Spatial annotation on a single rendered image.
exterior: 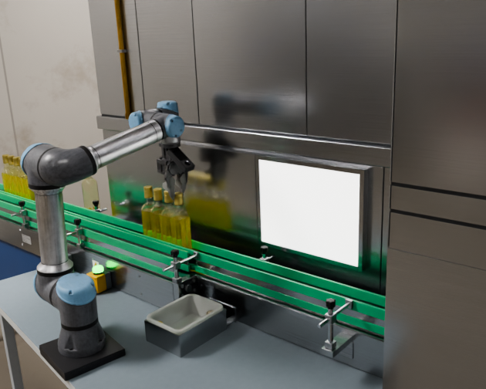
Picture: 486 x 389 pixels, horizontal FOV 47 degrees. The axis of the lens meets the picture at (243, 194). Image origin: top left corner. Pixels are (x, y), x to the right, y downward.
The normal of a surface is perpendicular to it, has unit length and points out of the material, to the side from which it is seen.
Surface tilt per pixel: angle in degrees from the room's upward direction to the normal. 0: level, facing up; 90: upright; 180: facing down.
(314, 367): 0
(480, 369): 90
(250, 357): 0
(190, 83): 90
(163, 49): 90
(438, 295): 90
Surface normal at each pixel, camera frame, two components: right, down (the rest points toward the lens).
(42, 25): 0.65, 0.19
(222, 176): -0.65, 0.24
